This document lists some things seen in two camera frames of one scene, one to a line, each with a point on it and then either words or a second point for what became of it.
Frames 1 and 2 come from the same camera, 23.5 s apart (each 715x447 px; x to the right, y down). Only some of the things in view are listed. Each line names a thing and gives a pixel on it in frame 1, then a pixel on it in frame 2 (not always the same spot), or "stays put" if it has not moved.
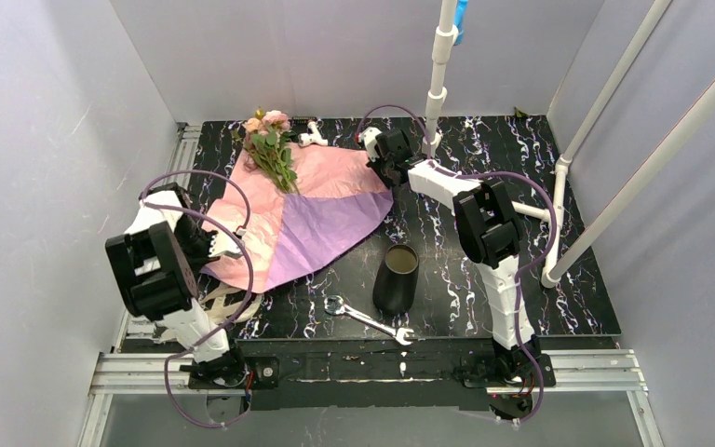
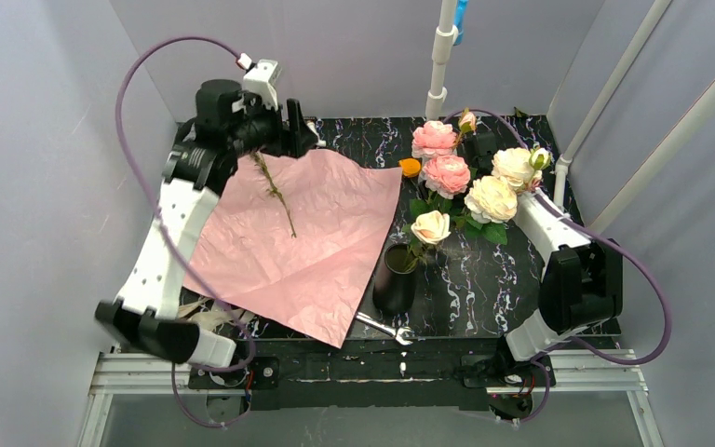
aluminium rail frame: (127, 371) stays put
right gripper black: (377, 163) → (483, 146)
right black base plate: (540, 373) stays put
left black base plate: (263, 372) stays put
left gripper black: (208, 241) → (292, 129)
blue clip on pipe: (459, 20) stays put
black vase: (396, 283) stays put
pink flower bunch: (267, 141) → (455, 194)
